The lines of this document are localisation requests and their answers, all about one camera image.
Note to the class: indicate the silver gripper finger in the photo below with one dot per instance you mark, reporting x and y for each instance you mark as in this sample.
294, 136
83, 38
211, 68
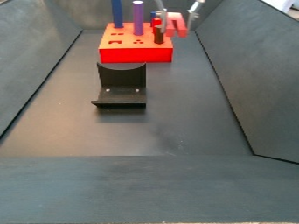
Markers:
162, 13
194, 12

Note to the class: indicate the red double-square forked block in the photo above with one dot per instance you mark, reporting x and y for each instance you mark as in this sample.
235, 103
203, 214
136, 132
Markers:
175, 25

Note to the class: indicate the tall blue square peg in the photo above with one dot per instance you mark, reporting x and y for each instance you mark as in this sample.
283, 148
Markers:
118, 13

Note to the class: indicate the red foam peg board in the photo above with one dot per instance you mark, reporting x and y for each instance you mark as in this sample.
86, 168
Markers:
122, 47

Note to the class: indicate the short blue peg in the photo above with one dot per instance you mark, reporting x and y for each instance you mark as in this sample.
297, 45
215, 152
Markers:
152, 14

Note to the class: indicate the purple cylinder peg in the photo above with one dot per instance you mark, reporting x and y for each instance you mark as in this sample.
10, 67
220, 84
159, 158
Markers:
138, 17

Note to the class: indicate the red star peg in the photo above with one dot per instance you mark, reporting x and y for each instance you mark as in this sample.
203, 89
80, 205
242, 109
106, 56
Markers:
156, 21

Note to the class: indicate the brown hexagonal peg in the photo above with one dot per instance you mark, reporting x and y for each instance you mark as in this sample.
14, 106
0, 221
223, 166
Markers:
158, 35

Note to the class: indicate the black curved stand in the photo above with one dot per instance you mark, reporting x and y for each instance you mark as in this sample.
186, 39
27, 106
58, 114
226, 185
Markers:
122, 86

